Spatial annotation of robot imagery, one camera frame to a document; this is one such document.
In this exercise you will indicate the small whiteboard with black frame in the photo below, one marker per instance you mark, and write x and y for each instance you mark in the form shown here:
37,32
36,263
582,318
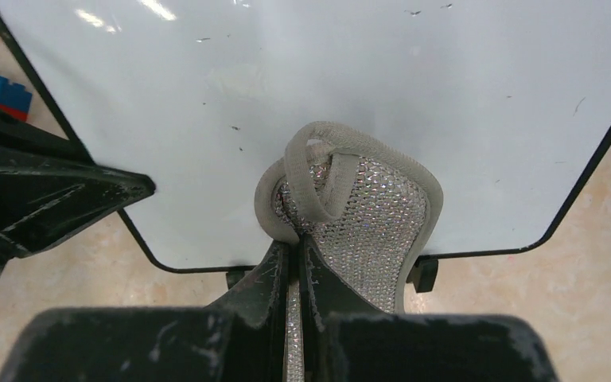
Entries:
506,103

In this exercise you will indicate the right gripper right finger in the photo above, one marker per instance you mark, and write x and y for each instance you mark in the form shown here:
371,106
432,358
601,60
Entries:
346,338

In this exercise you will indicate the red and blue toy brick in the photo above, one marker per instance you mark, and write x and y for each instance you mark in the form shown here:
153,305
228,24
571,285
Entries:
15,99

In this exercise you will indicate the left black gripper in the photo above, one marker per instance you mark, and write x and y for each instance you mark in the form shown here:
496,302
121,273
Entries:
48,193

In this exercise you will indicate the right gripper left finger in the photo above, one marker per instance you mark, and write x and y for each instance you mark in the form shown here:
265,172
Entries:
238,337

